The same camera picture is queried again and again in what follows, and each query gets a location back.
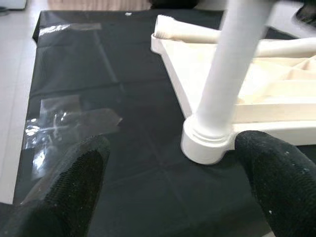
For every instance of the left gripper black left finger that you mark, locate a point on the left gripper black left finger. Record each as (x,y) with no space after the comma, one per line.
(64,192)

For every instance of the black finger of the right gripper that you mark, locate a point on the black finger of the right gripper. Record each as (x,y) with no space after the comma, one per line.
(307,14)

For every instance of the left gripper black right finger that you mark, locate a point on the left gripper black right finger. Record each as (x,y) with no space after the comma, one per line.
(284,185)

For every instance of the white plastic children table top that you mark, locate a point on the white plastic children table top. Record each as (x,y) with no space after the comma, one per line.
(205,150)

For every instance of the clear tape cross patch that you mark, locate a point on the clear tape cross patch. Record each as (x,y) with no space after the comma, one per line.
(74,118)

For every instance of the black tablecloth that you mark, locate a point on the black tablecloth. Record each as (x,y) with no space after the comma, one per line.
(148,172)

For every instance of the clear tape strip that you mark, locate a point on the clear tape strip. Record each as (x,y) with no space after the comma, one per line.
(71,26)

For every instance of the small white paper scrap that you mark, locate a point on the small white paper scrap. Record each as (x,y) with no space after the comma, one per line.
(128,14)

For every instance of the beige woven mat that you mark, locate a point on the beige woven mat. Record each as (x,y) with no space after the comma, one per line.
(98,4)

